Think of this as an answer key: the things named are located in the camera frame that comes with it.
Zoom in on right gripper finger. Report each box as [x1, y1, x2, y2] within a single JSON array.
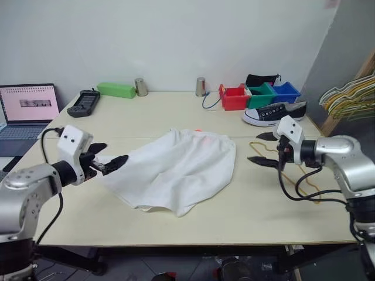
[[247, 156, 279, 172], [255, 131, 279, 142]]

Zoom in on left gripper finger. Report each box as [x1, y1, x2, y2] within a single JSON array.
[[87, 142, 108, 156], [102, 155, 130, 176]]

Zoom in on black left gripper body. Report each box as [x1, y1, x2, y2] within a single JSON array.
[[79, 151, 105, 181]]

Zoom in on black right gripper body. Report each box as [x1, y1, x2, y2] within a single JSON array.
[[276, 136, 294, 172]]

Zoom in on yellow wire hanger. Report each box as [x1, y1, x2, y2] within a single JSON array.
[[249, 141, 322, 204]]

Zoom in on white shorts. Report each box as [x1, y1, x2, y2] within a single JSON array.
[[99, 127, 237, 218]]

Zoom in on black canvas sneaker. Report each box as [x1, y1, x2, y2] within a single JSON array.
[[241, 101, 308, 128]]

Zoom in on green plastic bin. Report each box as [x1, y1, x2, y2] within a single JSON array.
[[245, 82, 278, 109]]

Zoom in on black handheld remote controller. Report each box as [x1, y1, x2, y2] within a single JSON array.
[[67, 88, 101, 119]]

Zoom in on blue plastic bin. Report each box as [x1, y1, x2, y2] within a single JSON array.
[[272, 81, 302, 105]]

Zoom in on red plastic bin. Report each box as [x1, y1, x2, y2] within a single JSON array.
[[219, 83, 250, 112]]

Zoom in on green rectangular box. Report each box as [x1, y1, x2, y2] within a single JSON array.
[[96, 82, 137, 100]]

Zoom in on metal cup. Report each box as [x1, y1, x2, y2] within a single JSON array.
[[134, 77, 149, 97], [195, 77, 207, 97]]

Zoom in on open laptop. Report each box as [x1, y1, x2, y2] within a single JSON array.
[[0, 83, 61, 157]]

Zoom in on black flat device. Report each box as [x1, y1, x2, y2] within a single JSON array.
[[0, 156, 19, 177]]

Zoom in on wooden table leg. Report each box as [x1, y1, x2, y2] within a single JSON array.
[[285, 245, 303, 281]]

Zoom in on dark rounded shape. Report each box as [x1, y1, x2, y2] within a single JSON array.
[[217, 255, 255, 281], [149, 271, 177, 281]]

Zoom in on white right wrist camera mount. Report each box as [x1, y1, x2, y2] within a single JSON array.
[[272, 115, 306, 165]]

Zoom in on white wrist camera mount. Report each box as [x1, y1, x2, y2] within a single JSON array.
[[272, 115, 306, 165], [57, 125, 94, 186]]

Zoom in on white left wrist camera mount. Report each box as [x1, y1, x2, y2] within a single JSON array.
[[57, 125, 94, 186]]

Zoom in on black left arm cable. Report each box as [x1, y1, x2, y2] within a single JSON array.
[[35, 128, 64, 245]]

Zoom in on black drawstring pouch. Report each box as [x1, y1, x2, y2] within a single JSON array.
[[245, 73, 282, 88]]

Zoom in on blue cable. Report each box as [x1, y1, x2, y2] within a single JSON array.
[[201, 91, 222, 111]]

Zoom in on stack of wire hangers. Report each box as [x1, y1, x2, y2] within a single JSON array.
[[319, 69, 375, 121]]

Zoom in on wooden rack frame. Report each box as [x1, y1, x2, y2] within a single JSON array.
[[320, 49, 375, 137]]

